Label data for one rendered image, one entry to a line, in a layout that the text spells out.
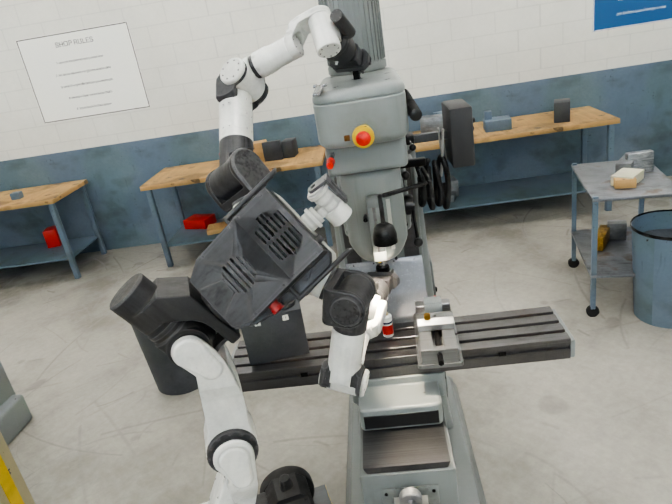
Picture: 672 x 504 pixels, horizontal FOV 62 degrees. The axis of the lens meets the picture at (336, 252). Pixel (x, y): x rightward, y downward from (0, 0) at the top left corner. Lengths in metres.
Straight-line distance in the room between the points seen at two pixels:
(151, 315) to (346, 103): 0.74
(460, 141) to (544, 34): 4.26
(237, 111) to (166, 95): 4.82
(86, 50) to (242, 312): 5.47
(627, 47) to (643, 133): 0.90
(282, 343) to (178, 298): 0.72
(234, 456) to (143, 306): 0.49
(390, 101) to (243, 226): 0.55
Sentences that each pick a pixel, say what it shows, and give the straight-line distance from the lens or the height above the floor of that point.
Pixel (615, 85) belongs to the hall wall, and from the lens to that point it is 6.50.
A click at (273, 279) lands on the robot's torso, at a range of 1.27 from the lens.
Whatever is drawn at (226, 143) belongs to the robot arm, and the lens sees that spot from 1.49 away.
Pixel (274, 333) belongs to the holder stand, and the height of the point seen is 1.08.
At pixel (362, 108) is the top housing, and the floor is 1.83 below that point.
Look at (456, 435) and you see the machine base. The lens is 2.80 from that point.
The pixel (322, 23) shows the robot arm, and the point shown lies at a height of 2.06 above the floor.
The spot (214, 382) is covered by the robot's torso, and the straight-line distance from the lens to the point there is 1.50.
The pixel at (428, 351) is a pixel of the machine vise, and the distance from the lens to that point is 1.86.
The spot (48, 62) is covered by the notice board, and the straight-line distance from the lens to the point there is 6.79.
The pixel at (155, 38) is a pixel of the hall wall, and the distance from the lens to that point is 6.31.
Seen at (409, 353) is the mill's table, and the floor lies 0.97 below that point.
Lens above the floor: 2.06
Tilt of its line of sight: 22 degrees down
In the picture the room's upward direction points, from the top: 10 degrees counter-clockwise
